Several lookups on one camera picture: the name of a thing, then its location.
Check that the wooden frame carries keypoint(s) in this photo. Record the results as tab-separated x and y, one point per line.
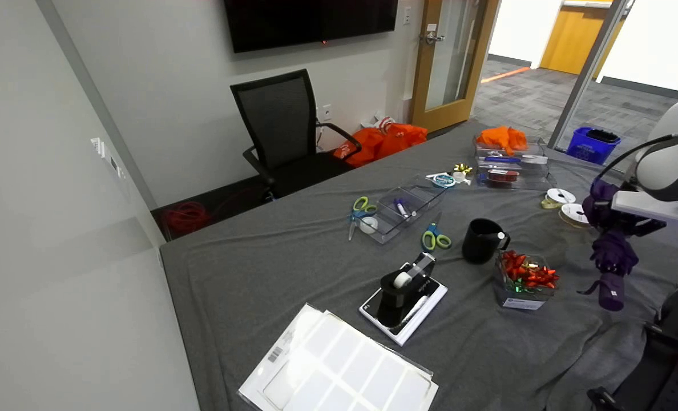
453	59

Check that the orange crumpled cloth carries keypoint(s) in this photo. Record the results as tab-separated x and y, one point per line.
503	139

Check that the black tape dispenser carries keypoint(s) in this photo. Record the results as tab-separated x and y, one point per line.
397	292

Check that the gray table cloth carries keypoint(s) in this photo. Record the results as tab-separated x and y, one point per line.
292	265

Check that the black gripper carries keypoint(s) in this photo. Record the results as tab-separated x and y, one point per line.
642	225

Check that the clear plastic tray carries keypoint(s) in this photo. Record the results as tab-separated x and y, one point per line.
413	201

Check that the teal ribbon spool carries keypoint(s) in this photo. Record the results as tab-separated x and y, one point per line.
443	180

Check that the white tape roll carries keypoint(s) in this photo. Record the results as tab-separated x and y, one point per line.
368	225

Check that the white spool with gold ribbon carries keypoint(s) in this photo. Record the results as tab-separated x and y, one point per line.
558	196
575	212

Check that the yellow wooden door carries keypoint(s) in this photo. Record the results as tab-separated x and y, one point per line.
573	36

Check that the purple umbrella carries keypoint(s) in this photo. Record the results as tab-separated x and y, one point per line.
614	255

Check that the blue bin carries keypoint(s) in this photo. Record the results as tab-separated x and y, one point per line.
592	145

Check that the orange bag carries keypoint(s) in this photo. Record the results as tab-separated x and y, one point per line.
380	143

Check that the black mesh office chair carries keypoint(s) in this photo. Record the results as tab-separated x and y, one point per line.
277	121

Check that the black wall television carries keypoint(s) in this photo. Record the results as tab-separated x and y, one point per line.
306	19

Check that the white label sheets stack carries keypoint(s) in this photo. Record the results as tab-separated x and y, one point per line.
339	372

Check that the gold gift bow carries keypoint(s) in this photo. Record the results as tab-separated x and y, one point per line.
465	170

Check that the white wall outlet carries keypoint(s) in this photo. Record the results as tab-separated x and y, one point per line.
101	146

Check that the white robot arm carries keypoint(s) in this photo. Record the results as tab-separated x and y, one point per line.
672	168

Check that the green blue scissors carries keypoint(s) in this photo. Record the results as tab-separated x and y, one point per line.
434	239
361	205

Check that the clear box of red bows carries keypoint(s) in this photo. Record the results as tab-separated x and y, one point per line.
526	276

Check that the black mug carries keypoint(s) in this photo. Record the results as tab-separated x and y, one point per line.
479	243

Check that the clear acrylic organizer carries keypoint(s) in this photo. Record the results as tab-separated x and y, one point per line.
509	168

